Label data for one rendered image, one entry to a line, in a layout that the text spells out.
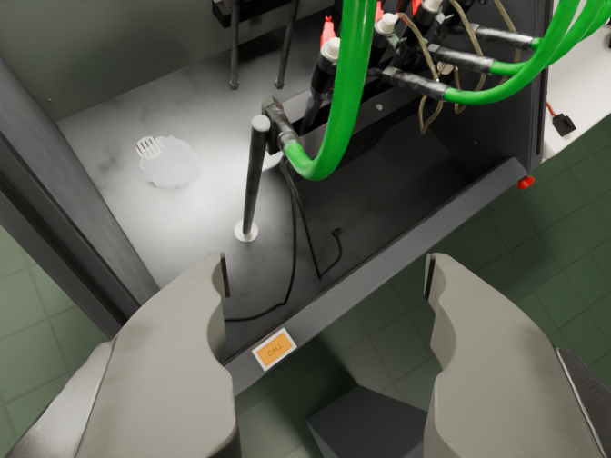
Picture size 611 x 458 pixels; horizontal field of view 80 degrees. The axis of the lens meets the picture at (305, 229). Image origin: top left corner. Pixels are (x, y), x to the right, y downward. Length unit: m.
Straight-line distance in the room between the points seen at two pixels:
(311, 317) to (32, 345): 1.22
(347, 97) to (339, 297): 0.38
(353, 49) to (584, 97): 0.74
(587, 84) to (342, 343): 1.11
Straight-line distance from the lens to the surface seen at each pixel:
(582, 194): 2.36
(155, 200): 0.68
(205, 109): 0.75
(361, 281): 0.54
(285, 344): 0.50
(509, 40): 0.60
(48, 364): 1.58
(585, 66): 0.94
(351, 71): 0.18
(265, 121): 0.33
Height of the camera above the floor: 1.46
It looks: 71 degrees down
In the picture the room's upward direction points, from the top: 34 degrees clockwise
